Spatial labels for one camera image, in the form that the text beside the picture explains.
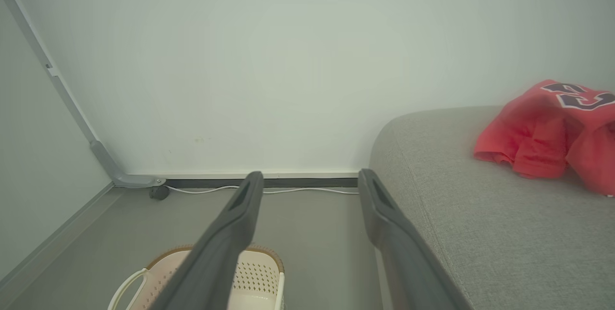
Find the white brown-rimmed laundry basket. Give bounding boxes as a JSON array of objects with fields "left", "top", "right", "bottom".
[{"left": 108, "top": 245, "right": 285, "bottom": 310}]

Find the white floor cable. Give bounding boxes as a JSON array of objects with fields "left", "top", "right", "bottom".
[{"left": 165, "top": 185, "right": 360, "bottom": 196}]

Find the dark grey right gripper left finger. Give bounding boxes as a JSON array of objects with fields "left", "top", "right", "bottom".
[{"left": 151, "top": 171, "right": 265, "bottom": 310}]

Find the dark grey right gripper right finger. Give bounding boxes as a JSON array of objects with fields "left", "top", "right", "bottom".
[{"left": 357, "top": 168, "right": 474, "bottom": 310}]

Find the red basketball jersey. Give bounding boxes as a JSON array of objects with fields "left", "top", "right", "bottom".
[{"left": 474, "top": 79, "right": 615, "bottom": 197}]

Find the grey metal partition foot bracket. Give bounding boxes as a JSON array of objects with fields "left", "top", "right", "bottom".
[{"left": 90, "top": 140, "right": 167, "bottom": 189}]

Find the grey fabric sofa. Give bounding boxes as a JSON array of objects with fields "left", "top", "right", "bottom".
[{"left": 369, "top": 105, "right": 615, "bottom": 310}]

